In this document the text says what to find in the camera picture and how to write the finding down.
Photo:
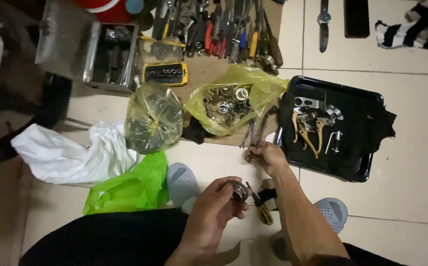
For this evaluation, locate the yellow bag of metal parts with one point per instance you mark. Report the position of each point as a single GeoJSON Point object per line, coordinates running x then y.
{"type": "Point", "coordinates": [232, 107]}

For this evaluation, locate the small steel spanner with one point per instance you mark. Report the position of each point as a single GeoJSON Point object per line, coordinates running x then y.
{"type": "Point", "coordinates": [247, 135]}

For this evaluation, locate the red round container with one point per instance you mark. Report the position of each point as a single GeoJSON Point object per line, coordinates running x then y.
{"type": "Point", "coordinates": [107, 9]}

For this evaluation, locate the yellow black screwdriver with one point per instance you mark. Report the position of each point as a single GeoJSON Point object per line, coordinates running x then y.
{"type": "Point", "coordinates": [264, 212]}

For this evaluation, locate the brown cardboard mat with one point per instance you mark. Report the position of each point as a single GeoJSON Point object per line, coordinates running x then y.
{"type": "Point", "coordinates": [203, 72]}

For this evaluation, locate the person's left hand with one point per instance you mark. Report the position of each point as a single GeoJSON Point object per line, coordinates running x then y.
{"type": "Point", "coordinates": [210, 214]}

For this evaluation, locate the green plastic bag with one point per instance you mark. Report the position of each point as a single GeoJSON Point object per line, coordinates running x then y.
{"type": "Point", "coordinates": [132, 190]}

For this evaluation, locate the clear plastic bag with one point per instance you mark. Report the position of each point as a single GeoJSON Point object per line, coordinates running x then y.
{"type": "Point", "coordinates": [153, 118]}

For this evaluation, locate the round metal bearing part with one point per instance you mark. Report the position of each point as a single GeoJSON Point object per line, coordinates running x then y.
{"type": "Point", "coordinates": [240, 192]}

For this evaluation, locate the person's right hand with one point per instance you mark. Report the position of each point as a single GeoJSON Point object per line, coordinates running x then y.
{"type": "Point", "coordinates": [273, 159]}

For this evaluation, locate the black wristwatch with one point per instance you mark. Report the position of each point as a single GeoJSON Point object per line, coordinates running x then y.
{"type": "Point", "coordinates": [324, 22]}

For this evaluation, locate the gold brake lever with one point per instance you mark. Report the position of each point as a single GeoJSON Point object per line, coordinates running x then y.
{"type": "Point", "coordinates": [308, 142]}
{"type": "Point", "coordinates": [320, 133]}
{"type": "Point", "coordinates": [295, 125]}

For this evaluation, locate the person's right fingers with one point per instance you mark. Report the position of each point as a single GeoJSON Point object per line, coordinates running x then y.
{"type": "Point", "coordinates": [256, 152]}

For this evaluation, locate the thin metal rod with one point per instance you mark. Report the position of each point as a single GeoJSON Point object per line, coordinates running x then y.
{"type": "Point", "coordinates": [78, 122]}

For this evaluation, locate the open grey metal toolbox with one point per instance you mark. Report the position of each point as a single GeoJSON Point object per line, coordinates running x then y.
{"type": "Point", "coordinates": [88, 48]}

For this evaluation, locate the grey perforated slipper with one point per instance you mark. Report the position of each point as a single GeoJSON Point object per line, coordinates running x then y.
{"type": "Point", "coordinates": [181, 184]}
{"type": "Point", "coordinates": [333, 212]}

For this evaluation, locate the silver bolt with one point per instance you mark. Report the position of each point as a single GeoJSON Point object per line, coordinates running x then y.
{"type": "Point", "coordinates": [337, 142]}

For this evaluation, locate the black rectangular board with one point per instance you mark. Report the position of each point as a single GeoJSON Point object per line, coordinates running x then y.
{"type": "Point", "coordinates": [357, 18]}

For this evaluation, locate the black tray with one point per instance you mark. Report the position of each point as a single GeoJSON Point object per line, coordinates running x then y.
{"type": "Point", "coordinates": [350, 96]}

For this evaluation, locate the silver clamp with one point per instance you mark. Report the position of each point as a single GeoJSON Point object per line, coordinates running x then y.
{"type": "Point", "coordinates": [335, 112]}

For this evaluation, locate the silver hex key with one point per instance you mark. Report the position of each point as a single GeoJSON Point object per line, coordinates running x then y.
{"type": "Point", "coordinates": [330, 142]}

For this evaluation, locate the dark bicycle frame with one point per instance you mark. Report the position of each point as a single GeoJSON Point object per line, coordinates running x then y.
{"type": "Point", "coordinates": [22, 107]}

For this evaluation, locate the small black rag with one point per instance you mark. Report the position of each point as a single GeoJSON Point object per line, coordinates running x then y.
{"type": "Point", "coordinates": [197, 133]}

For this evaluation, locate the person's black trousers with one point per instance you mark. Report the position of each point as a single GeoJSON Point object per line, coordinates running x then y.
{"type": "Point", "coordinates": [107, 240]}

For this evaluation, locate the row of assorted hand tools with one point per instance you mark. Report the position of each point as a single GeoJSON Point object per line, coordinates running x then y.
{"type": "Point", "coordinates": [221, 33]}

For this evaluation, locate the black white striped cloth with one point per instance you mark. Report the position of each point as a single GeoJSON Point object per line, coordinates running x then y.
{"type": "Point", "coordinates": [417, 29]}

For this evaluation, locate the silver metal bracket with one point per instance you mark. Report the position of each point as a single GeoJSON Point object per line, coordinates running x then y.
{"type": "Point", "coordinates": [306, 102]}

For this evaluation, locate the white crumpled cloth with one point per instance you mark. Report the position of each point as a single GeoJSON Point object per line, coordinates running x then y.
{"type": "Point", "coordinates": [70, 155]}

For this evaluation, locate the yellow socket bit case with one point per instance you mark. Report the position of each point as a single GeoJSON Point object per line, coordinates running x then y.
{"type": "Point", "coordinates": [165, 74]}

